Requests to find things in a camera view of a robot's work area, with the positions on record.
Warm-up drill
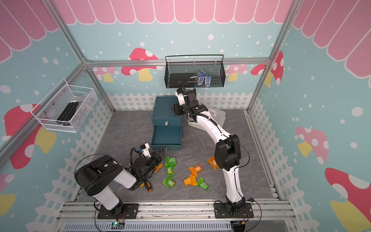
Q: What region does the orange cookie packet right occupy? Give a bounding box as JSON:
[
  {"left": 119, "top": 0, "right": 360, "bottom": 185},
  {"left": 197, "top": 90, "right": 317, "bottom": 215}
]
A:
[{"left": 207, "top": 156, "right": 218, "bottom": 171}]

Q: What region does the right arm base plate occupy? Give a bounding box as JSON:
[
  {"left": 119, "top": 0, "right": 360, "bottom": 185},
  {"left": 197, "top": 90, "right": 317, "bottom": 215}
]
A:
[{"left": 213, "top": 201, "right": 254, "bottom": 219}]

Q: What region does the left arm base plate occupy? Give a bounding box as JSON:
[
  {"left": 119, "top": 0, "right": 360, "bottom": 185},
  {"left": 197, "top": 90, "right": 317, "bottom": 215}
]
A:
[{"left": 97, "top": 203, "right": 139, "bottom": 219}]

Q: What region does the white slotted cable duct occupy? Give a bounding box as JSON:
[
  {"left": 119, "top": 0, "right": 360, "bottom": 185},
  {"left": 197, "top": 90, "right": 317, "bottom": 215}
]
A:
[{"left": 60, "top": 221, "right": 232, "bottom": 232}]

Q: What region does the green cookie packet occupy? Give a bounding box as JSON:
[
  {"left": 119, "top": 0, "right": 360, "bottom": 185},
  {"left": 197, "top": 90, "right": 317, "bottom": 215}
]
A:
[
  {"left": 166, "top": 167, "right": 175, "bottom": 177},
  {"left": 162, "top": 176, "right": 175, "bottom": 188},
  {"left": 197, "top": 177, "right": 210, "bottom": 190},
  {"left": 164, "top": 156, "right": 177, "bottom": 168}
]

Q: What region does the orange cookie packet far left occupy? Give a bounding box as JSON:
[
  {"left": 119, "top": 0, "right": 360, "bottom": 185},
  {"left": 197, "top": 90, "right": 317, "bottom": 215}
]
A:
[{"left": 154, "top": 164, "right": 163, "bottom": 173}]

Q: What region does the blue white item in basket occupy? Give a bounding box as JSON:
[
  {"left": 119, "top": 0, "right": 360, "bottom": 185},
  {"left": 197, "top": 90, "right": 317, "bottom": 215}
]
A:
[{"left": 191, "top": 70, "right": 211, "bottom": 87}]

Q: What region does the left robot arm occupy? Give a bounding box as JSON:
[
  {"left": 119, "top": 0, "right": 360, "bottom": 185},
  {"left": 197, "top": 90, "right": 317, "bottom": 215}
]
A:
[{"left": 74, "top": 144, "right": 167, "bottom": 216}]

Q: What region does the black box in white basket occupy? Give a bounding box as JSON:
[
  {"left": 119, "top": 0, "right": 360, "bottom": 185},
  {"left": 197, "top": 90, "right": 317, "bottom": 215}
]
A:
[{"left": 56, "top": 101, "right": 79, "bottom": 126}]

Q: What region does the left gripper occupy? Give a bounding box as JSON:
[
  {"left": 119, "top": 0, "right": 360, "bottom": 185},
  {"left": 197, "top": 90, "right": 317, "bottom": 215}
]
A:
[{"left": 140, "top": 147, "right": 167, "bottom": 179}]

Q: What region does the small green circuit board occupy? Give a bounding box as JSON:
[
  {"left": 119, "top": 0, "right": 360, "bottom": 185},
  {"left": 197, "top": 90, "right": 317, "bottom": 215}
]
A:
[{"left": 111, "top": 221, "right": 125, "bottom": 230}]

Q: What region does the orange handled screwdriver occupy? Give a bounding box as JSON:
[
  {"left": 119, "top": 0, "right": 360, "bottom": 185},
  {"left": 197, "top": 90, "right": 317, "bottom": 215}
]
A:
[{"left": 145, "top": 181, "right": 153, "bottom": 192}]

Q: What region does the orange cookie packet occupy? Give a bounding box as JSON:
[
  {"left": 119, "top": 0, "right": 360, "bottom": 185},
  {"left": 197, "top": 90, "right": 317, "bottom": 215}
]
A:
[
  {"left": 189, "top": 164, "right": 203, "bottom": 177},
  {"left": 154, "top": 164, "right": 163, "bottom": 173},
  {"left": 184, "top": 175, "right": 197, "bottom": 186},
  {"left": 207, "top": 156, "right": 218, "bottom": 171}
]

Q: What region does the orange cookie packet lower centre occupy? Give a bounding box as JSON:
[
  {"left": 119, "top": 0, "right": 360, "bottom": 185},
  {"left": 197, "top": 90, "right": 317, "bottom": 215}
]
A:
[{"left": 184, "top": 175, "right": 197, "bottom": 186}]

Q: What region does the black wire wall basket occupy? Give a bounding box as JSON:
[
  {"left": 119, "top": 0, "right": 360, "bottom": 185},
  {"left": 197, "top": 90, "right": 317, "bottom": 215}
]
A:
[{"left": 164, "top": 54, "right": 226, "bottom": 88}]

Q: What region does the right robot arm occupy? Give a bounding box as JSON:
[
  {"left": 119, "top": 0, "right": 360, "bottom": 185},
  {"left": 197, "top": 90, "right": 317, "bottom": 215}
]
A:
[{"left": 172, "top": 81, "right": 246, "bottom": 216}]

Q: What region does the white plastic lidded box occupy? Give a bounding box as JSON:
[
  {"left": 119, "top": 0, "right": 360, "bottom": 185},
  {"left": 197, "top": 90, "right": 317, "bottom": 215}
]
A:
[{"left": 187, "top": 106, "right": 226, "bottom": 131}]

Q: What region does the white wire wall basket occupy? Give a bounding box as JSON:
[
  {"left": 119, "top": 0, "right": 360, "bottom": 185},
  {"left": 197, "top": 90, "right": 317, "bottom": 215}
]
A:
[{"left": 31, "top": 79, "right": 98, "bottom": 133}]

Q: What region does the teal three-drawer cabinet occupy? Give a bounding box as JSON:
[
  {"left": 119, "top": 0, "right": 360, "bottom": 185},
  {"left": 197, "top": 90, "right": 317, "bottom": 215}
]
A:
[{"left": 151, "top": 96, "right": 183, "bottom": 150}]

